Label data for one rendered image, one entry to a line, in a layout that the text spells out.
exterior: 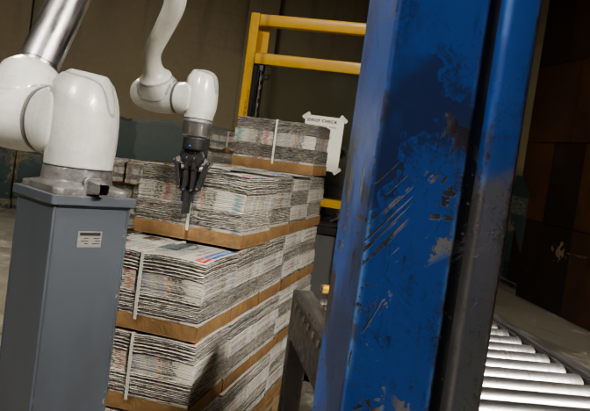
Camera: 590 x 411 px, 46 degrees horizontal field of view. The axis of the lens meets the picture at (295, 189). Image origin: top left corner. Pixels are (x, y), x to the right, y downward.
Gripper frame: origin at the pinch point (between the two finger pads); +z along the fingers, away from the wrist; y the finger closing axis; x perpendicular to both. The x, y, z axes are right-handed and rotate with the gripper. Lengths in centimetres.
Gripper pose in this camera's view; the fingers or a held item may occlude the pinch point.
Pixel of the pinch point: (186, 202)
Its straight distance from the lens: 219.0
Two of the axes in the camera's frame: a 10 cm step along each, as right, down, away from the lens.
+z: -1.4, 9.9, 0.3
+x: -2.4, -0.1, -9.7
